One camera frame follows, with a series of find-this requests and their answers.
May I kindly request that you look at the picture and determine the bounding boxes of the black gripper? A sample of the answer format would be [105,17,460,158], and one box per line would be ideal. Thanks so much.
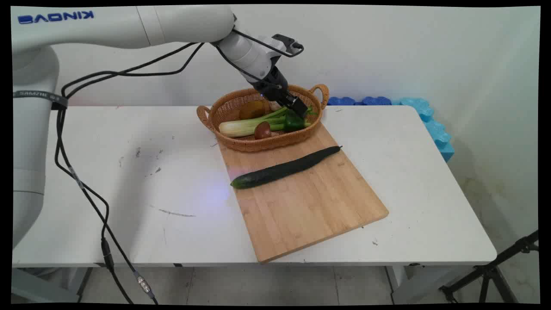
[257,65,310,119]

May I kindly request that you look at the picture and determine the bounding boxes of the green bell pepper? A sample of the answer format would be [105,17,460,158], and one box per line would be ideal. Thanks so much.
[275,110,318,133]

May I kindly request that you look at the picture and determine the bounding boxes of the woven wicker basket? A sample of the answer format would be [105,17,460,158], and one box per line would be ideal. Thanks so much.
[197,84,330,152]

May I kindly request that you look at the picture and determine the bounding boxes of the brown mushroom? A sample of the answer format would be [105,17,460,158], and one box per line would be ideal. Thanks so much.
[254,121,272,140]

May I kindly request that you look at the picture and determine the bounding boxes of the orange-brown round vegetable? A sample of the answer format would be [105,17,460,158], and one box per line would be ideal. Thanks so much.
[238,100,267,121]

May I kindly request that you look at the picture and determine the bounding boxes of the celery stalk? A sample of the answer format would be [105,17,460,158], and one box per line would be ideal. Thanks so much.
[219,107,289,138]

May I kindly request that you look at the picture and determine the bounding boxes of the long dark green cucumber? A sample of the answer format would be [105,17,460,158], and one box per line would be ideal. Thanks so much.
[230,146,343,189]

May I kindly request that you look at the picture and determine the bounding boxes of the bamboo cutting board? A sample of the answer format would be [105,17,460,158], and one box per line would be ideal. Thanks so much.
[218,122,390,264]

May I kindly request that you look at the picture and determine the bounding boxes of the blue foam mat pieces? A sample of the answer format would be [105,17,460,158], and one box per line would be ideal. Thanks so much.
[326,96,455,163]

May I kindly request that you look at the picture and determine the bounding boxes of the black tripod stand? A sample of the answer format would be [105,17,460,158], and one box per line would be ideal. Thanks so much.
[439,230,539,304]

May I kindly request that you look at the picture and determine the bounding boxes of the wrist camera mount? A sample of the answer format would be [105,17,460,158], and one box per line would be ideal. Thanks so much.
[258,34,304,58]

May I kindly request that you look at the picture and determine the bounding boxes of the black cable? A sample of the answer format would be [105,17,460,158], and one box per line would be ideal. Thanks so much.
[54,28,304,305]

